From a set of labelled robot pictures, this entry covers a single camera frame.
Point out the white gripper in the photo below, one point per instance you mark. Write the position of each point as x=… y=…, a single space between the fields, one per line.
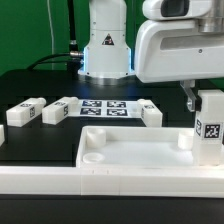
x=174 y=51

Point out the white desk top tray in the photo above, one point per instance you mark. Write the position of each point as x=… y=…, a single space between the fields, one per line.
x=142 y=147

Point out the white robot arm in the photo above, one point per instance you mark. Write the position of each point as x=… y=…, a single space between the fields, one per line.
x=107 y=58

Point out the white front fence bar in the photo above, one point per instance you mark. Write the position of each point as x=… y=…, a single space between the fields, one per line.
x=208 y=183

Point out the white fiducial marker sheet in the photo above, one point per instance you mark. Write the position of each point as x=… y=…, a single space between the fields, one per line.
x=106 y=109

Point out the white block left edge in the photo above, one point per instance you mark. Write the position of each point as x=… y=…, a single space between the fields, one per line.
x=2 y=135

